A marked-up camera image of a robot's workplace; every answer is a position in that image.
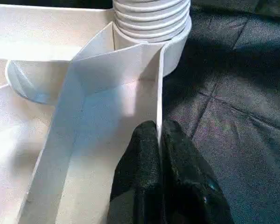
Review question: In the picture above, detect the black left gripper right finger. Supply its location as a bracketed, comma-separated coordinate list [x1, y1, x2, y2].
[161, 119, 236, 224]

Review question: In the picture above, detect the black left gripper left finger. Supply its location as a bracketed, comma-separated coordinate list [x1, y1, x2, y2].
[106, 120, 164, 224]

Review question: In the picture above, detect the white plastic table top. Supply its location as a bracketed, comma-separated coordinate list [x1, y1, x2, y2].
[0, 3, 193, 224]

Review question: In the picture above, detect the white plastic table leg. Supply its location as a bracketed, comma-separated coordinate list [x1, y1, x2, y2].
[112, 0, 192, 44]

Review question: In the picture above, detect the black table mat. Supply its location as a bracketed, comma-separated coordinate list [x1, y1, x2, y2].
[0, 0, 280, 224]

